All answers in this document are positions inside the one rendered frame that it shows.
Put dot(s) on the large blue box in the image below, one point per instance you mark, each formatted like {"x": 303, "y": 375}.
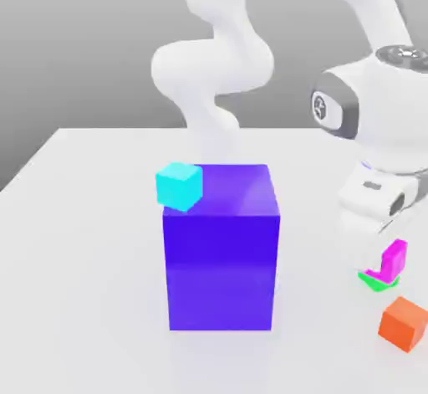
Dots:
{"x": 220, "y": 267}

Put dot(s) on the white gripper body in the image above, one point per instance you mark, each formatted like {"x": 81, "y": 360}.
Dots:
{"x": 366, "y": 233}

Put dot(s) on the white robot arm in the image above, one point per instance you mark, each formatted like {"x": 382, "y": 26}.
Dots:
{"x": 214, "y": 66}

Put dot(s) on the small magenta cube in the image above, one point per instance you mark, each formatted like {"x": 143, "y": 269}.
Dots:
{"x": 395, "y": 260}

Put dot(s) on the small orange cube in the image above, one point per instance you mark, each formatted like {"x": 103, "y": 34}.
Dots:
{"x": 399, "y": 328}

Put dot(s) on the small green cube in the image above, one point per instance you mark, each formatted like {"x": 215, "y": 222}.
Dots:
{"x": 376, "y": 285}

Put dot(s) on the small cyan cube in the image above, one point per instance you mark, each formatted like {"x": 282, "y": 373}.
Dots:
{"x": 179, "y": 186}

